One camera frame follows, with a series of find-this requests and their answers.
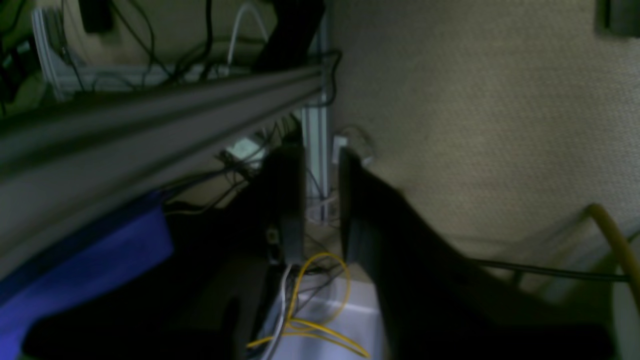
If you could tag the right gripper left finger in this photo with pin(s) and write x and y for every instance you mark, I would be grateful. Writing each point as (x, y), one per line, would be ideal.
(202, 302)

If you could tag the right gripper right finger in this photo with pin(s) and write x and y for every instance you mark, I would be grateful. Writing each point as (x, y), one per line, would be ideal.
(438, 305)

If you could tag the grey table frame rail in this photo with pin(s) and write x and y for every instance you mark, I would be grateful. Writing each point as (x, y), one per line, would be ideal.
(54, 156)

